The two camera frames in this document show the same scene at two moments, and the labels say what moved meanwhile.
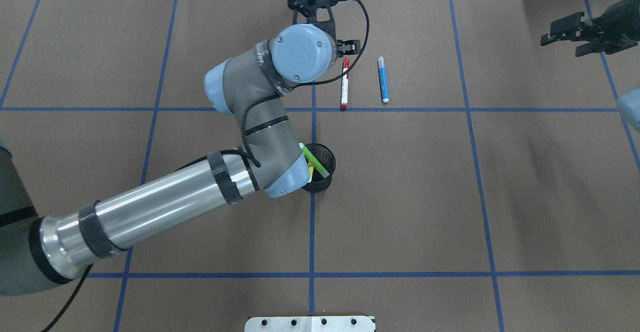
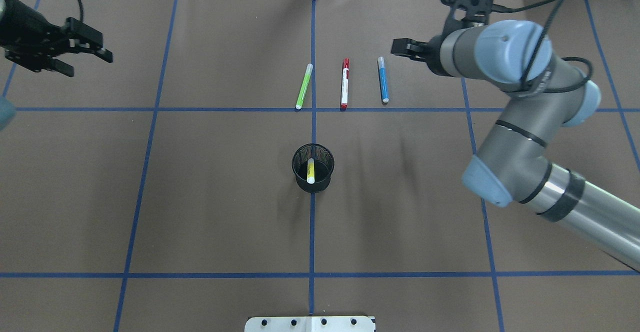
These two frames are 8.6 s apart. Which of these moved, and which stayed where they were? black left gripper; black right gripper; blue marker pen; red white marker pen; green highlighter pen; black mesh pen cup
Moved: black left gripper; black right gripper; green highlighter pen
Stayed: red white marker pen; blue marker pen; black mesh pen cup
